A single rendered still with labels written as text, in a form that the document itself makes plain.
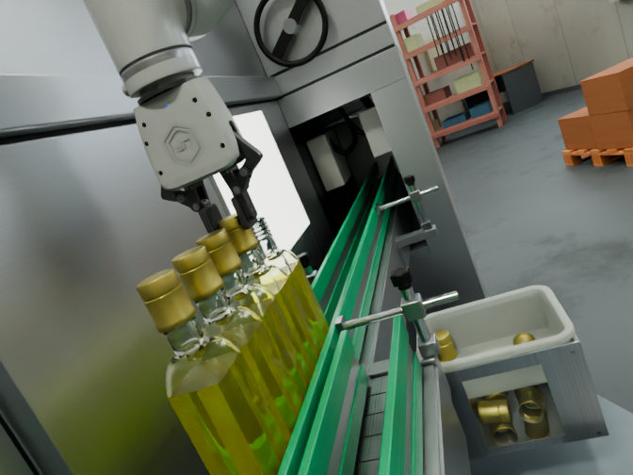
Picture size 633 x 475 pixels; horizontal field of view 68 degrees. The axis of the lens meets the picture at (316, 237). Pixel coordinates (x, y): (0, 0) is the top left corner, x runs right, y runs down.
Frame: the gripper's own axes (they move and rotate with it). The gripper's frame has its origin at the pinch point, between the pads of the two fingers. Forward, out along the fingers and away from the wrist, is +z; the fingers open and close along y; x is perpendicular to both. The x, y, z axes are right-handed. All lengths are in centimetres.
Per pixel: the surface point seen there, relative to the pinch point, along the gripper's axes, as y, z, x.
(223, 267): 0.5, 3.9, -7.3
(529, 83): 223, 88, 1010
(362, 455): 6.6, 28.6, -8.8
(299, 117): -11, -10, 92
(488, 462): 15, 59, 20
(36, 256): -12.1, -4.8, -15.3
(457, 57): 102, -15, 905
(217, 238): 1.1, 0.9, -6.9
